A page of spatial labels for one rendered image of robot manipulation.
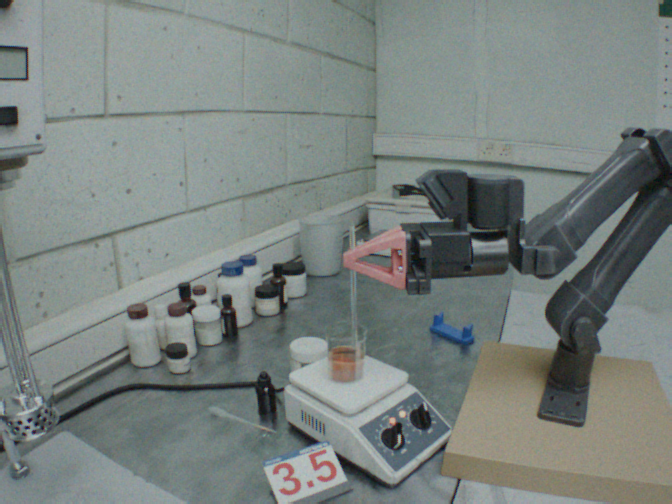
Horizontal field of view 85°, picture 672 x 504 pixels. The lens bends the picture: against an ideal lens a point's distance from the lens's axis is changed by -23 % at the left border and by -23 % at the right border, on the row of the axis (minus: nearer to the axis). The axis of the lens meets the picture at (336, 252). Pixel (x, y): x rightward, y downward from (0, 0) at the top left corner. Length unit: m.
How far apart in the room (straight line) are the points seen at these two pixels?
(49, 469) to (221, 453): 0.24
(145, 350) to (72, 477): 0.32
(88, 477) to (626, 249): 0.76
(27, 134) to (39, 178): 0.44
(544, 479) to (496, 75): 1.69
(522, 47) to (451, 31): 0.32
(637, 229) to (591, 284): 0.10
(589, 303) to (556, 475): 0.23
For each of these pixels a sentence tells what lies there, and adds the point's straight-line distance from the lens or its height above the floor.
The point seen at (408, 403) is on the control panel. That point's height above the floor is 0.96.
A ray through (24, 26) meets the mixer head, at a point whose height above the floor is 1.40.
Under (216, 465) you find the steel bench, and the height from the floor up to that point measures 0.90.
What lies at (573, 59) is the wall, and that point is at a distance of 2.02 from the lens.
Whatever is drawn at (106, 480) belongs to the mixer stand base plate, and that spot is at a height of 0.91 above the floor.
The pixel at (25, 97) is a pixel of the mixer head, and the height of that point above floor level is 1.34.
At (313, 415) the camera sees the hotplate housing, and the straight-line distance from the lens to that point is 0.60.
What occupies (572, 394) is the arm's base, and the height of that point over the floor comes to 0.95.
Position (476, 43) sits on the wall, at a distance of 2.03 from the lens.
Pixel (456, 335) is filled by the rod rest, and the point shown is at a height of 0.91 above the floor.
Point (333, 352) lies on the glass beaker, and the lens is 0.58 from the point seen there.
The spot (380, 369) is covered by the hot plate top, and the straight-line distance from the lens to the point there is 0.63.
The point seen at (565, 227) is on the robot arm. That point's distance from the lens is 0.59.
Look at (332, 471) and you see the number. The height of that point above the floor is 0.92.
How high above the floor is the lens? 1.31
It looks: 16 degrees down
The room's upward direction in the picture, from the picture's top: straight up
